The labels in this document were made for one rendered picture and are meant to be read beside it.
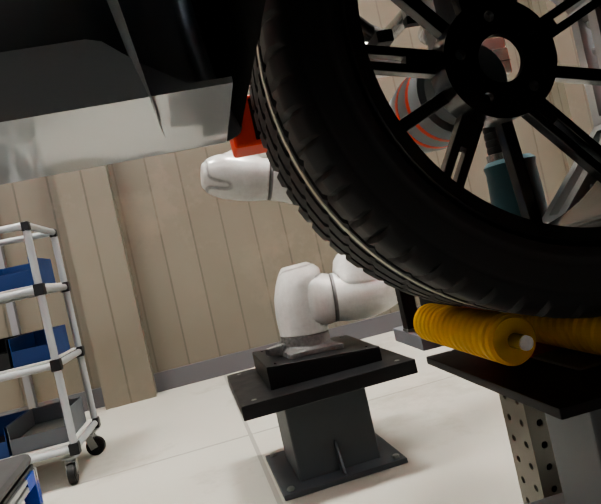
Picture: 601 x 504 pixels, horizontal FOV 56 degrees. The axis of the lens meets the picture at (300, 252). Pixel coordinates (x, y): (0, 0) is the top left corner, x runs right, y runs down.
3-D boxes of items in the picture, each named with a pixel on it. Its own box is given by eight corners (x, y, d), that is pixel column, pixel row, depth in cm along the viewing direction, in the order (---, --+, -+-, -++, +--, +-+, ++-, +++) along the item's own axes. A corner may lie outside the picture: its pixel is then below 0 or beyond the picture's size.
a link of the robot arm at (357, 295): (334, 323, 185) (399, 313, 186) (338, 322, 169) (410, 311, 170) (298, 103, 197) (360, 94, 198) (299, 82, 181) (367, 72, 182)
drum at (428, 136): (436, 136, 82) (415, 41, 82) (391, 164, 103) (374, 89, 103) (524, 119, 84) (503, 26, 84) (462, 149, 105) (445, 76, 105)
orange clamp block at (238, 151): (299, 136, 78) (235, 148, 77) (291, 148, 86) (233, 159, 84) (288, 86, 78) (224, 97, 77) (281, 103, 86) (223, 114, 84)
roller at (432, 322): (508, 376, 60) (496, 323, 60) (411, 342, 89) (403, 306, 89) (557, 363, 61) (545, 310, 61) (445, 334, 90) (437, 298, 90)
